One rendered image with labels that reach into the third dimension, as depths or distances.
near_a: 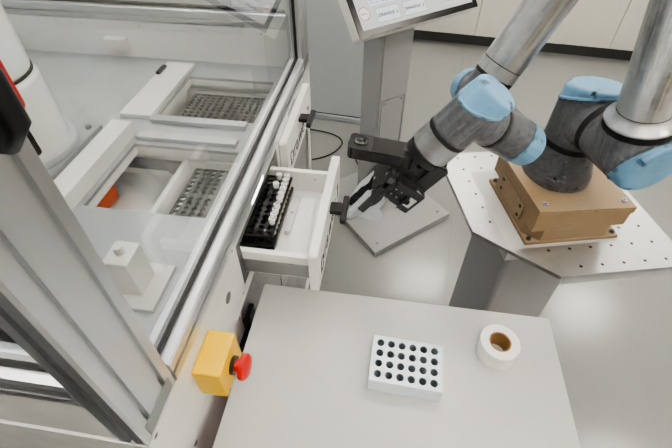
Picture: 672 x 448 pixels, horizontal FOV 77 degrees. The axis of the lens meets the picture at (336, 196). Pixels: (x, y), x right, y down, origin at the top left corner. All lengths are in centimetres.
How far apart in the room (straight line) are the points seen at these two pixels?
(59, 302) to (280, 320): 53
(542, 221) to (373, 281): 99
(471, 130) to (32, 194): 55
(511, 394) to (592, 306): 124
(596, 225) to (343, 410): 69
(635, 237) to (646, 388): 85
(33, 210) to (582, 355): 180
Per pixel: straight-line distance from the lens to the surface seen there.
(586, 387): 186
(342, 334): 86
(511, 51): 82
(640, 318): 213
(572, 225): 109
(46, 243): 39
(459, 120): 68
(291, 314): 88
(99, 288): 46
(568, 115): 100
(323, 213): 82
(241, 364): 70
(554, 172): 106
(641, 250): 120
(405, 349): 81
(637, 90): 85
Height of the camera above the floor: 151
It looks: 43 degrees down
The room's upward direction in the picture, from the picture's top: straight up
